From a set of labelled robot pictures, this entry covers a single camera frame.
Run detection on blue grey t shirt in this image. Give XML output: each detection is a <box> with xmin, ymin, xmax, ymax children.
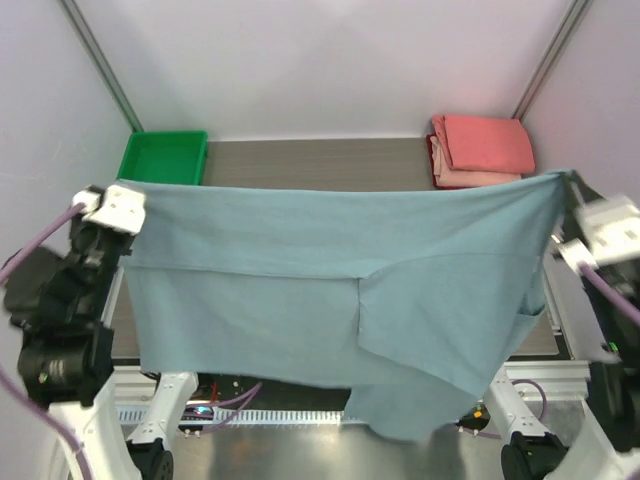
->
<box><xmin>124</xmin><ymin>171</ymin><xmax>565</xmax><ymax>442</ymax></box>

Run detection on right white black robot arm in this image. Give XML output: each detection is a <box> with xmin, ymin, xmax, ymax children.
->
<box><xmin>484</xmin><ymin>172</ymin><xmax>639</xmax><ymax>479</ymax></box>

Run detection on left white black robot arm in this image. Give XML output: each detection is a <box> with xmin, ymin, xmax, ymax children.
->
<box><xmin>1</xmin><ymin>218</ymin><xmax>212</xmax><ymax>479</ymax></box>

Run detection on top coral folded shirt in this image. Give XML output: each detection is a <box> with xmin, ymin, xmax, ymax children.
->
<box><xmin>431</xmin><ymin>114</ymin><xmax>536</xmax><ymax>174</ymax></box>

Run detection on green plastic tray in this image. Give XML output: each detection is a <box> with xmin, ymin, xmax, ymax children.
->
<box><xmin>117</xmin><ymin>131</ymin><xmax>208</xmax><ymax>185</ymax></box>

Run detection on light pink folded shirt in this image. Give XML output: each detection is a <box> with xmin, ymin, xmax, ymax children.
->
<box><xmin>447</xmin><ymin>165</ymin><xmax>522</xmax><ymax>189</ymax></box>

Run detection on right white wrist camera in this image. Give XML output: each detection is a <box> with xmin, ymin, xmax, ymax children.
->
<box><xmin>552</xmin><ymin>196</ymin><xmax>639</xmax><ymax>274</ymax></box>

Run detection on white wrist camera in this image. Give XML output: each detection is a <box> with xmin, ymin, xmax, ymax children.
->
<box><xmin>552</xmin><ymin>196</ymin><xmax>639</xmax><ymax>274</ymax></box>
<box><xmin>72</xmin><ymin>184</ymin><xmax>146</xmax><ymax>236</ymax></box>

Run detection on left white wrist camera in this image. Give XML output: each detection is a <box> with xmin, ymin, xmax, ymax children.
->
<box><xmin>72</xmin><ymin>184</ymin><xmax>146</xmax><ymax>236</ymax></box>

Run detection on right aluminium corner post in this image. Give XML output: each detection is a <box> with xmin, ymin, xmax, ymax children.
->
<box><xmin>512</xmin><ymin>0</ymin><xmax>594</xmax><ymax>121</ymax></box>

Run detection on aluminium corner post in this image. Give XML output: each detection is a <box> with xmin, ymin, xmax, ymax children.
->
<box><xmin>58</xmin><ymin>0</ymin><xmax>144</xmax><ymax>132</ymax></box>
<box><xmin>512</xmin><ymin>0</ymin><xmax>594</xmax><ymax>121</ymax></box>

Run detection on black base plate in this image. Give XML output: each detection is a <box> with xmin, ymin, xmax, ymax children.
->
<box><xmin>189</xmin><ymin>371</ymin><xmax>501</xmax><ymax>434</ymax></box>

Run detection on left aluminium corner post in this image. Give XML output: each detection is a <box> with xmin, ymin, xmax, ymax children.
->
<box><xmin>58</xmin><ymin>0</ymin><xmax>144</xmax><ymax>132</ymax></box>

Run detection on aluminium rail frame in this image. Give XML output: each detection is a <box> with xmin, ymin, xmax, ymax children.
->
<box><xmin>114</xmin><ymin>360</ymin><xmax>589</xmax><ymax>405</ymax></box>

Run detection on white slotted cable duct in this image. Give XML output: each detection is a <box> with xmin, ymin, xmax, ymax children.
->
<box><xmin>116</xmin><ymin>406</ymin><xmax>360</xmax><ymax>427</ymax></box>

